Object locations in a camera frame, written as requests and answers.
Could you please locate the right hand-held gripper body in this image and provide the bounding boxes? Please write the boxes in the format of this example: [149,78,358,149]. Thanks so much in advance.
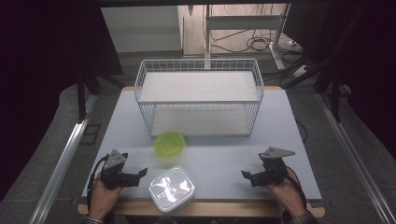
[248,146,296,188]

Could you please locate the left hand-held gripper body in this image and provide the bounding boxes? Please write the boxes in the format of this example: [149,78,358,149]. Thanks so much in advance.
[99,148,142,189]

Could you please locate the clear container with green lid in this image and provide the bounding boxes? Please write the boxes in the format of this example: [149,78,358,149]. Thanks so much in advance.
[153,131,187,159]

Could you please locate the white wire rack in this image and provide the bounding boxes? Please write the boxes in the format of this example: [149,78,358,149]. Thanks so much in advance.
[134,58,264,138]

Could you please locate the person's right hand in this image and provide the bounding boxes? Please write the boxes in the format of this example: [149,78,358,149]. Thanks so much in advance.
[265,168,308,219]

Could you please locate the person's left hand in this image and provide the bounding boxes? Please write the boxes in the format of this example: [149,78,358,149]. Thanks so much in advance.
[88,176,124,221]

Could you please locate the white square lidded container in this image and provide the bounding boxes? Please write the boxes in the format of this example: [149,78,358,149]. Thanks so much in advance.
[148,166,196,214]

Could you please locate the dark floor grate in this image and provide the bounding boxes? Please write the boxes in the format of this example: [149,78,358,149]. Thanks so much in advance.
[79,123,102,146]

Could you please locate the person's left plaid sleeve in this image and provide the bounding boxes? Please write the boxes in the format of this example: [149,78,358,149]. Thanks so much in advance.
[81,216,106,224]

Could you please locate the person's plaid sleeve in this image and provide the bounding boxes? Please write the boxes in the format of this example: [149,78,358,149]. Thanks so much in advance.
[281,210,319,224]
[81,216,106,224]

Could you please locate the person's right plaid sleeve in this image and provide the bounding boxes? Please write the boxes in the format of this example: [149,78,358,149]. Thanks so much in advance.
[281,210,319,224]

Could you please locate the black metal stand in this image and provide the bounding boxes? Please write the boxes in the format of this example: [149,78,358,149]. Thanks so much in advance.
[76,70,127,123]

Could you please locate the white power strip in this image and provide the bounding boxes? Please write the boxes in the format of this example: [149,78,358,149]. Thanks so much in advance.
[291,64,310,79]

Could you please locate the dark curtain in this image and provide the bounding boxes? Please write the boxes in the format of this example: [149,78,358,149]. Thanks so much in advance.
[281,0,396,161]
[0,0,124,202]

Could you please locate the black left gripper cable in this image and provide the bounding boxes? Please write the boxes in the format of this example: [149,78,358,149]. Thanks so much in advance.
[86,154,109,217]

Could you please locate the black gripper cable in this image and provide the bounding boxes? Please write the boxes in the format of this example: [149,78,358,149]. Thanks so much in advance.
[286,169,308,210]
[86,154,109,217]

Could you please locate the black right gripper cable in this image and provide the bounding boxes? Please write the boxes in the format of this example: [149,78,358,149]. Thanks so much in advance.
[286,169,308,210]

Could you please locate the thin black table cable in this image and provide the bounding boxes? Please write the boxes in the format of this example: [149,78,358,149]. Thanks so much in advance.
[294,119,309,145]

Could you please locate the aluminium rail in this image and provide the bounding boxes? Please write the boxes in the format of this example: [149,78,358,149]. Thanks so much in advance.
[28,93,98,224]
[315,92,396,224]

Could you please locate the black floor cables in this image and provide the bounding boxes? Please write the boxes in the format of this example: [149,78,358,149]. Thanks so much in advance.
[210,28,283,54]

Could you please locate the white desk frame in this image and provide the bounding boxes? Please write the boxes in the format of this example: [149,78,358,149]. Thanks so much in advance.
[204,3,292,71]

